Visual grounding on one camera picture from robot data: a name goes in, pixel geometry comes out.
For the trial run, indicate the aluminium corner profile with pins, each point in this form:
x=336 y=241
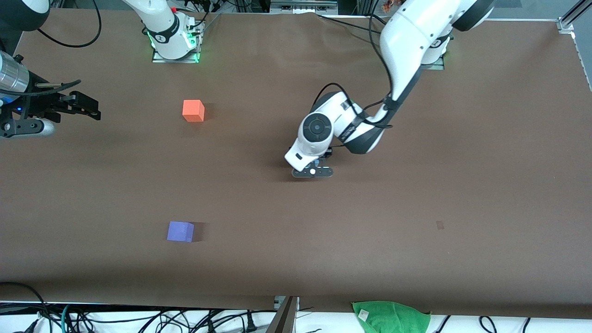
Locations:
x=571 y=21

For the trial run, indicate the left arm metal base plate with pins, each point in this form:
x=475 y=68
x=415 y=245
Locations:
x=434 y=67

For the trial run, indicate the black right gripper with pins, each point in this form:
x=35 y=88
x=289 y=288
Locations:
x=38 y=102

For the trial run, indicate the green cloth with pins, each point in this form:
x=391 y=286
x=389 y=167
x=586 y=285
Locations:
x=393 y=319

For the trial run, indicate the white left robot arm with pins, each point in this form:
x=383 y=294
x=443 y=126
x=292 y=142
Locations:
x=407 y=37

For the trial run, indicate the aluminium frame rail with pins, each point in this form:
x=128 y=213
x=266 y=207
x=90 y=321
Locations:
x=303 y=7

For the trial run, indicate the colourful toy pile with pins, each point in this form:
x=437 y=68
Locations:
x=392 y=4

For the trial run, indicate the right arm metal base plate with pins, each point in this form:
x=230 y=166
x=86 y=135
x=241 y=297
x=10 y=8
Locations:
x=159 y=58

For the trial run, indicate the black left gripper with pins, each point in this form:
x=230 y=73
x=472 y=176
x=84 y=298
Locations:
x=328 y=154

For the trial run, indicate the brown table cover sheet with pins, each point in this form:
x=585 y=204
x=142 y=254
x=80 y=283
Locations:
x=323 y=231

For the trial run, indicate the black power plug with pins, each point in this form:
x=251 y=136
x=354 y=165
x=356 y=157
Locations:
x=251 y=323

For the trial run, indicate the purple foam block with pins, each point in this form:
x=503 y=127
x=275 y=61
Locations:
x=180 y=231

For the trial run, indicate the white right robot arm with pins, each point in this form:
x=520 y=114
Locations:
x=162 y=32

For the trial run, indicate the orange foam block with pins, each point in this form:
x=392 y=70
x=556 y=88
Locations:
x=193 y=111

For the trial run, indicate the aluminium post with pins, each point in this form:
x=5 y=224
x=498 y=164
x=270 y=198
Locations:
x=284 y=320

